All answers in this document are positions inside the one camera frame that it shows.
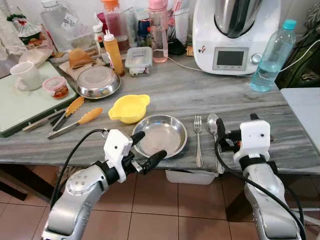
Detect steel spoon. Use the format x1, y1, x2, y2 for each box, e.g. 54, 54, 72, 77
206, 113, 224, 174

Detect steel fork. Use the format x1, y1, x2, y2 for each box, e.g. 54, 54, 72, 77
193, 115, 205, 169

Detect pink drinking bottle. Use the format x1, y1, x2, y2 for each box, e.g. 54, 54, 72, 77
148, 0, 170, 64

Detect round stainless steel plate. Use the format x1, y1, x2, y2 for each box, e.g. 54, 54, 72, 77
132, 114, 189, 160

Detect yellow plastic bowl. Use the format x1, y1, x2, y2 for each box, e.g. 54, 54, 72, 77
108, 93, 151, 125

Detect white folding table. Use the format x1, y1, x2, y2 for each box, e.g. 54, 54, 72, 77
279, 87, 320, 153

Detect clear lidded food container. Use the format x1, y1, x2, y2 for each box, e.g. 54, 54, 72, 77
124, 46, 154, 77

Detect dark bag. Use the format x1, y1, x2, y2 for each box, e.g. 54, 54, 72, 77
276, 27, 320, 91

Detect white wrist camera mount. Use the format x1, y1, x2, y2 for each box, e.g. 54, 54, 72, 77
239, 120, 272, 160
103, 129, 134, 172

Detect pale green cutting board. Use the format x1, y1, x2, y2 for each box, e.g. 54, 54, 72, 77
0, 59, 81, 139

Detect stainless steel bowl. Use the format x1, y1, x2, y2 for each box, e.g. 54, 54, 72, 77
75, 65, 122, 100

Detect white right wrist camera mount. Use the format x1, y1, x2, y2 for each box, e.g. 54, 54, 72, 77
239, 120, 272, 160

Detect clear plastic jug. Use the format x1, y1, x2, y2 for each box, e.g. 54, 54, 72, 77
39, 0, 86, 51

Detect white food processor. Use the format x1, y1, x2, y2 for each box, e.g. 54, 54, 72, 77
191, 0, 281, 76

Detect dark wooden marble-top table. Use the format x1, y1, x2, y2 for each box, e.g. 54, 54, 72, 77
0, 45, 320, 223

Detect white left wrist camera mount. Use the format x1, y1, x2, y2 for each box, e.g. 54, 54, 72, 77
103, 129, 134, 172

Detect orange squeeze bottle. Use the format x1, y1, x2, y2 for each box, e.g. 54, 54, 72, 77
102, 29, 125, 77

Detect brown bread bun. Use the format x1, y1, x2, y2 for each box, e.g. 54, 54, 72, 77
68, 48, 96, 70

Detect small jar with pink lid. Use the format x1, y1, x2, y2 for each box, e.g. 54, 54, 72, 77
42, 76, 70, 100

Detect clear water bottle blue cap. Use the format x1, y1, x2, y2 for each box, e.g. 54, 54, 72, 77
249, 19, 298, 93

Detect small white bottle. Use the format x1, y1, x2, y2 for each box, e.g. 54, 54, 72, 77
92, 23, 107, 55

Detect white storage bin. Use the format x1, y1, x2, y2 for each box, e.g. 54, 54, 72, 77
164, 169, 219, 186

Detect white mug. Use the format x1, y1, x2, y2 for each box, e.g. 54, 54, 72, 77
9, 61, 44, 92

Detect orange-handled steel tongs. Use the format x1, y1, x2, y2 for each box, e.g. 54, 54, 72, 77
22, 96, 86, 133
47, 107, 104, 140

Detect blue drink can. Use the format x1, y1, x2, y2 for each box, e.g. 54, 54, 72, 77
136, 18, 151, 47

